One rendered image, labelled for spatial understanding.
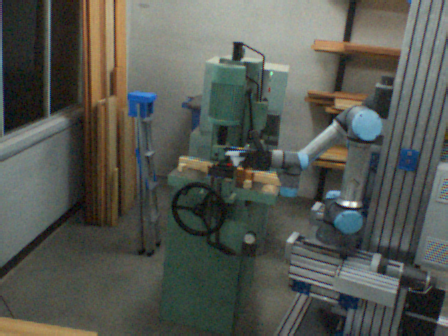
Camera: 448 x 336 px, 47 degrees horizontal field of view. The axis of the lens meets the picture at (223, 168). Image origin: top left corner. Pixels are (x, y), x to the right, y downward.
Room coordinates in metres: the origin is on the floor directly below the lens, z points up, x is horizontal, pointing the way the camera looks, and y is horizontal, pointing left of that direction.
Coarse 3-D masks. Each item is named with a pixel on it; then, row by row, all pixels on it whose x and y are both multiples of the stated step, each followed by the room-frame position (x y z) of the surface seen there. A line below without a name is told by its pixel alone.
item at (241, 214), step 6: (180, 198) 2.64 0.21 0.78; (186, 198) 2.63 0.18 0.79; (192, 198) 2.62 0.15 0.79; (198, 198) 2.62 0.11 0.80; (180, 204) 2.64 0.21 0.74; (186, 204) 2.63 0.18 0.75; (192, 204) 2.62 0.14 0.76; (228, 204) 2.58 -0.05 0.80; (246, 204) 2.60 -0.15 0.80; (252, 204) 2.69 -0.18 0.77; (186, 210) 2.63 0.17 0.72; (228, 210) 2.58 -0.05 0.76; (234, 210) 2.57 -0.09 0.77; (240, 210) 2.56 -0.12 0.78; (246, 210) 2.56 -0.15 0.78; (252, 210) 2.72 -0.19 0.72; (228, 216) 2.58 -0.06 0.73; (234, 216) 2.57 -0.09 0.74; (240, 216) 2.56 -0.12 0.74; (246, 216) 2.56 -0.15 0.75
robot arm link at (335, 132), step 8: (344, 112) 2.20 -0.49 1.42; (336, 120) 2.21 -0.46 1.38; (344, 120) 2.19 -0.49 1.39; (328, 128) 2.22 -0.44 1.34; (336, 128) 2.20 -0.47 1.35; (344, 128) 2.18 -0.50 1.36; (320, 136) 2.21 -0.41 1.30; (328, 136) 2.19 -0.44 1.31; (336, 136) 2.19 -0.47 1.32; (312, 144) 2.20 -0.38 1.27; (320, 144) 2.19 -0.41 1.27; (328, 144) 2.19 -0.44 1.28; (304, 152) 2.20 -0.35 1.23; (312, 152) 2.19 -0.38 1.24; (320, 152) 2.19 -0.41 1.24; (312, 160) 2.19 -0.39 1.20
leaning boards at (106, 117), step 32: (96, 0) 3.98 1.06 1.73; (96, 32) 3.97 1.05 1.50; (96, 64) 3.95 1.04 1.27; (96, 96) 3.94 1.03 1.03; (96, 128) 3.92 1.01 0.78; (128, 128) 4.19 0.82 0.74; (96, 160) 3.90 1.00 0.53; (128, 160) 4.18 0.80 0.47; (96, 192) 3.89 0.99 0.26; (128, 192) 4.18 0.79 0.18
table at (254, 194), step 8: (176, 168) 2.78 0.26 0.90; (168, 176) 2.65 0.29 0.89; (176, 176) 2.65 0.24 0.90; (184, 176) 2.66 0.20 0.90; (192, 176) 2.67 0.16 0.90; (200, 176) 2.69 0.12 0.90; (168, 184) 2.65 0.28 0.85; (176, 184) 2.64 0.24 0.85; (240, 184) 2.63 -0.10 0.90; (256, 184) 2.66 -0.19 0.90; (264, 184) 2.67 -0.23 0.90; (272, 184) 2.68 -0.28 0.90; (200, 192) 2.52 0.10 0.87; (240, 192) 2.57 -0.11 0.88; (248, 192) 2.56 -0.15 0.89; (256, 192) 2.55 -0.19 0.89; (264, 192) 2.54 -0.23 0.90; (216, 200) 2.50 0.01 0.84; (224, 200) 2.49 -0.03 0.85; (232, 200) 2.48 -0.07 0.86; (248, 200) 2.56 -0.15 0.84; (256, 200) 2.55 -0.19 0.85; (264, 200) 2.54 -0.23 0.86; (272, 200) 2.53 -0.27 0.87
